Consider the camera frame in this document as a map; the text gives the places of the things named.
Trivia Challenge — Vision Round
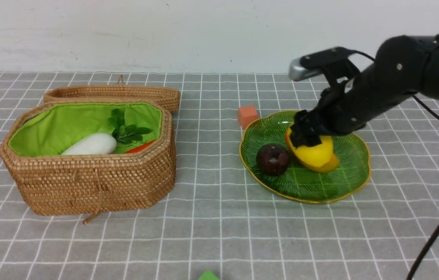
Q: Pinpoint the orange yellow mango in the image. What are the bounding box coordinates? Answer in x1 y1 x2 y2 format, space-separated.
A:
285 128 340 173

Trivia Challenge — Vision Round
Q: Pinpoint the red vegetable in basket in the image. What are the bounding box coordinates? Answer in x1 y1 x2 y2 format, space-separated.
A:
125 140 156 154

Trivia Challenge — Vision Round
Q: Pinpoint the green foam block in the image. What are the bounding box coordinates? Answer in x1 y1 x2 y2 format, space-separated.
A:
197 270 220 280

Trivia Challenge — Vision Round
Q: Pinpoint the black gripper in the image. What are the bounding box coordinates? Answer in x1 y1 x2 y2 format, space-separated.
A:
289 64 418 148

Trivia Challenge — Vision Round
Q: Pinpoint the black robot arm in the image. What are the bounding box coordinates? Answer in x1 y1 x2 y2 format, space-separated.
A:
289 35 439 147

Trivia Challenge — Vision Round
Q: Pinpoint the orange foam cube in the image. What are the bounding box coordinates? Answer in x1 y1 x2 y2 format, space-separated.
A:
237 105 259 130

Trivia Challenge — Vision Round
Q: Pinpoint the woven wicker basket green lining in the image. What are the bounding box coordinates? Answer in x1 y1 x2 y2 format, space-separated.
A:
0 101 177 225

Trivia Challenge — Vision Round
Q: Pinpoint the woven wicker basket lid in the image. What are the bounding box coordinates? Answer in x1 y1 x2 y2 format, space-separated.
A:
43 76 180 113

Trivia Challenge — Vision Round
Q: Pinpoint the white radish with green leaves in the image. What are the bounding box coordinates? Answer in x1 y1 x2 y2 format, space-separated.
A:
62 108 153 155

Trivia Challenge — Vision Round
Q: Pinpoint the green glass leaf plate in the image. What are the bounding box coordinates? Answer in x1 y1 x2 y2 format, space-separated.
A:
239 110 371 204

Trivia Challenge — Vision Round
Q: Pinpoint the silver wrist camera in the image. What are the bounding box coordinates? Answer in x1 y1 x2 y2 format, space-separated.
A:
289 47 362 87

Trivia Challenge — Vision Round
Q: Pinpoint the dark purple plum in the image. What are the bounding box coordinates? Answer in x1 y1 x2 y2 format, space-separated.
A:
255 143 290 177

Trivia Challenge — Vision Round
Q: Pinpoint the grey checked tablecloth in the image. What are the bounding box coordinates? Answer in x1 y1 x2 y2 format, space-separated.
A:
0 72 439 280

